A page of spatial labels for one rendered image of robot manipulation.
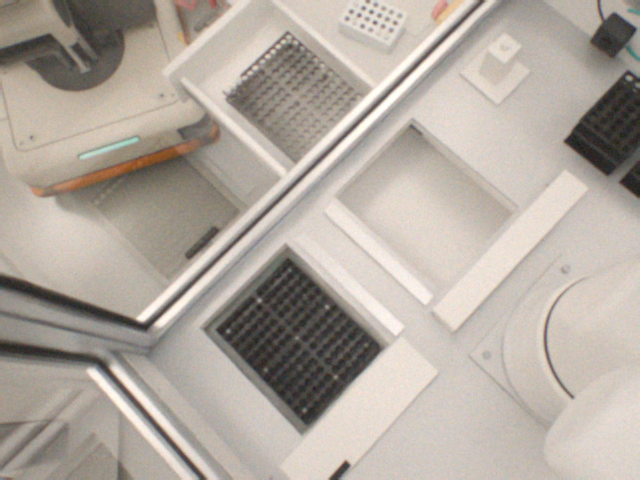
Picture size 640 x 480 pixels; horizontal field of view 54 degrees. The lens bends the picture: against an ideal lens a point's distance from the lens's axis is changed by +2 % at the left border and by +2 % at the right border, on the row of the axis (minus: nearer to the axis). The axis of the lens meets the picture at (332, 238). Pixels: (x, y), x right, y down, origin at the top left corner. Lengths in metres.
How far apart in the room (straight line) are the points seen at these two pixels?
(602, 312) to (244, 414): 0.57
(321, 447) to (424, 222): 0.45
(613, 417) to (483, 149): 0.70
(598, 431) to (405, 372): 0.55
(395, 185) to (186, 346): 0.49
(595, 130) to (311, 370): 0.59
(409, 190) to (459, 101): 0.19
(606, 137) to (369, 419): 0.59
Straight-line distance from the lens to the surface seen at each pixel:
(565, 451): 0.50
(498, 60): 1.10
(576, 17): 1.25
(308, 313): 1.07
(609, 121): 1.09
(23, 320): 0.72
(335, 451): 1.00
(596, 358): 0.76
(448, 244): 1.17
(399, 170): 1.21
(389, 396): 1.00
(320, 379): 1.06
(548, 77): 1.20
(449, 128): 1.12
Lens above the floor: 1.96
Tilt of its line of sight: 75 degrees down
